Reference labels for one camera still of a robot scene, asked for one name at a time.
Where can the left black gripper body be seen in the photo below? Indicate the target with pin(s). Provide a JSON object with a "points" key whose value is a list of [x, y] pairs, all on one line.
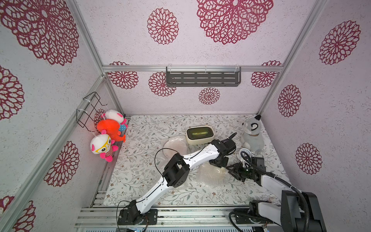
{"points": [[214, 162]]}

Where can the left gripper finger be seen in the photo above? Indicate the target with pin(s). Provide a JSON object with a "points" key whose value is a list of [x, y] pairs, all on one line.
{"points": [[222, 162], [230, 138]]}

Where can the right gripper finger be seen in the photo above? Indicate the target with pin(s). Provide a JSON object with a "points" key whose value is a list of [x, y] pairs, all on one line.
{"points": [[239, 177], [234, 168]]}

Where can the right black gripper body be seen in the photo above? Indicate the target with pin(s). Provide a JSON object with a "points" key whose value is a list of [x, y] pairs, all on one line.
{"points": [[237, 170]]}

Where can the bubble wrap sheet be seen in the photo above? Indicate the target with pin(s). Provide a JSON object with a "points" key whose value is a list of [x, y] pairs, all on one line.
{"points": [[212, 176]]}

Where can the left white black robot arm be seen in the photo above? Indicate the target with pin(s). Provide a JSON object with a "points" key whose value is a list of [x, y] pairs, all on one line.
{"points": [[177, 169]]}

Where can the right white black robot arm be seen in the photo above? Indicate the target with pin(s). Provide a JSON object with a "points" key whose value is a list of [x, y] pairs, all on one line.
{"points": [[299, 211]]}

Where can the pink plate in bubble wrap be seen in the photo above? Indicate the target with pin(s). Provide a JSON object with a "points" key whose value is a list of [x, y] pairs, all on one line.
{"points": [[175, 144]]}

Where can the small white round clock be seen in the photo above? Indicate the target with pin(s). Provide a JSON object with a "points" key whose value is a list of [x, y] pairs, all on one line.
{"points": [[244, 155]]}

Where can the grey raccoon plush toy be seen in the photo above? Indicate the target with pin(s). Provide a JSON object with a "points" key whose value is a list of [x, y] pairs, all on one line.
{"points": [[251, 137]]}

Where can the cream box with dark lid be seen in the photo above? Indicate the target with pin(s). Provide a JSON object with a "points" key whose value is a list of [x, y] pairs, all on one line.
{"points": [[199, 135]]}

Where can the red octopus plush toy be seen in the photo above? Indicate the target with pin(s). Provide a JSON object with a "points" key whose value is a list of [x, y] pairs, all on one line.
{"points": [[111, 128]]}

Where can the white pink plush top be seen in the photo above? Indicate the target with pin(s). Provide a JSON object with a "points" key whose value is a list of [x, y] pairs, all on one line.
{"points": [[116, 116]]}

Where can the white plush with yellow glasses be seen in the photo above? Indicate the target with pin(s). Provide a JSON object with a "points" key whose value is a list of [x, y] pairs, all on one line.
{"points": [[103, 145]]}

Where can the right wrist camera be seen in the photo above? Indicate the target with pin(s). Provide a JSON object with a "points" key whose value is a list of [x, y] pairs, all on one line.
{"points": [[259, 162]]}

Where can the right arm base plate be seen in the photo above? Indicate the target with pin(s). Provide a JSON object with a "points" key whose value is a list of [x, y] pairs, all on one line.
{"points": [[247, 216]]}

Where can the grey metal wall shelf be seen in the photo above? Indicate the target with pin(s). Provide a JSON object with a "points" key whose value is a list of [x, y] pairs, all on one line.
{"points": [[202, 79]]}

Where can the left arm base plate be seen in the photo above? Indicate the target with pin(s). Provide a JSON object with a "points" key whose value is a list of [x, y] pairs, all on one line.
{"points": [[133, 217]]}

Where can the black wire wall basket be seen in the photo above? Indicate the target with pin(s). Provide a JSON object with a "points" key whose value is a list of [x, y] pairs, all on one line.
{"points": [[84, 117]]}

